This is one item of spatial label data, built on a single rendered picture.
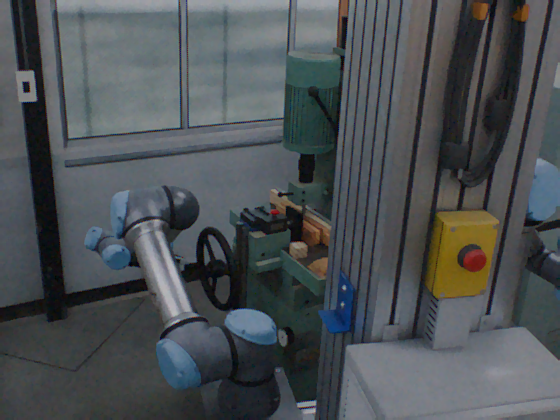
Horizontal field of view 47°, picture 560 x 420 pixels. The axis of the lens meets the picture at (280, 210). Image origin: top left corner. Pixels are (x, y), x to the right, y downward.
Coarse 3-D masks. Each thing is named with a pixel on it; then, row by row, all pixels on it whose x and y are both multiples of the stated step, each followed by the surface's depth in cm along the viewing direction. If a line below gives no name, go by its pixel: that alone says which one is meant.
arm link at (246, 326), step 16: (240, 320) 144; (256, 320) 145; (272, 320) 147; (240, 336) 140; (256, 336) 140; (272, 336) 143; (240, 352) 140; (256, 352) 142; (272, 352) 145; (240, 368) 141; (256, 368) 144; (272, 368) 147
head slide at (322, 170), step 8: (336, 112) 213; (336, 120) 214; (336, 136) 216; (336, 144) 216; (328, 152) 221; (336, 152) 217; (320, 160) 226; (328, 160) 222; (320, 168) 227; (328, 168) 223; (328, 176) 224
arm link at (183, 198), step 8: (176, 192) 163; (184, 192) 164; (176, 200) 161; (184, 200) 163; (192, 200) 166; (176, 208) 161; (184, 208) 162; (192, 208) 165; (176, 216) 162; (184, 216) 163; (192, 216) 166; (176, 224) 163; (184, 224) 166; (192, 224) 173; (176, 232) 179; (168, 240) 185
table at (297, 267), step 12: (264, 204) 245; (300, 240) 217; (288, 252) 209; (312, 252) 209; (324, 252) 210; (252, 264) 209; (264, 264) 207; (276, 264) 210; (288, 264) 208; (300, 264) 201; (300, 276) 202; (312, 276) 196; (324, 276) 195; (312, 288) 197; (324, 288) 195
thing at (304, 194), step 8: (320, 176) 227; (288, 184) 221; (296, 184) 219; (304, 184) 219; (312, 184) 219; (320, 184) 221; (328, 184) 222; (296, 192) 218; (304, 192) 218; (312, 192) 220; (320, 192) 222; (296, 200) 219; (304, 200) 219; (312, 200) 221; (320, 200) 223
